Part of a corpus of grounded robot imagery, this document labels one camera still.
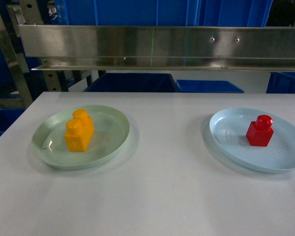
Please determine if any blue crate on top shelf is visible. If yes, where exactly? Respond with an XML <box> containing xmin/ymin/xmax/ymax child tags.
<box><xmin>55</xmin><ymin>0</ymin><xmax>272</xmax><ymax>27</ymax></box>

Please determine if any small blue bin behind table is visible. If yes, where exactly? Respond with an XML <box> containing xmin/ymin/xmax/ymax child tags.
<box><xmin>176</xmin><ymin>80</ymin><xmax>244</xmax><ymax>93</ymax></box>

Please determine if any stainless steel shelf rail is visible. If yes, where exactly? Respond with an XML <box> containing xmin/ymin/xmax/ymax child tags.
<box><xmin>19</xmin><ymin>25</ymin><xmax>295</xmax><ymax>71</ymax></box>

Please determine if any yellow two-stud toy block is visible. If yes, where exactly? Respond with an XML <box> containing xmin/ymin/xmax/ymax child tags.
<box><xmin>64</xmin><ymin>109</ymin><xmax>95</xmax><ymax>152</ymax></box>

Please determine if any pale blue plastic plate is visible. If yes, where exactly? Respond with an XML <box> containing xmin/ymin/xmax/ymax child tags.
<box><xmin>209</xmin><ymin>108</ymin><xmax>295</xmax><ymax>174</ymax></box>

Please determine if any red one-stud toy block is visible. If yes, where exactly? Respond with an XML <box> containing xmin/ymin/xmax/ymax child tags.
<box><xmin>246</xmin><ymin>115</ymin><xmax>274</xmax><ymax>147</ymax></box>

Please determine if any metal rack upright frame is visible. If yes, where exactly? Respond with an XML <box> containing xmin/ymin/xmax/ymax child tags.
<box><xmin>0</xmin><ymin>0</ymin><xmax>68</xmax><ymax>108</ymax></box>

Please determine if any pale green plastic plate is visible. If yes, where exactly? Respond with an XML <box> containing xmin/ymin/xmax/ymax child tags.
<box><xmin>31</xmin><ymin>105</ymin><xmax>130</xmax><ymax>170</ymax></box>

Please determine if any blue bin far right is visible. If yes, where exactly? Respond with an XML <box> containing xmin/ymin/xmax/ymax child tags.
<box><xmin>266</xmin><ymin>72</ymin><xmax>295</xmax><ymax>94</ymax></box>

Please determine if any large blue bin behind table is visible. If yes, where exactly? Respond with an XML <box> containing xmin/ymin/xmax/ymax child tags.
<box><xmin>84</xmin><ymin>73</ymin><xmax>178</xmax><ymax>92</ymax></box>

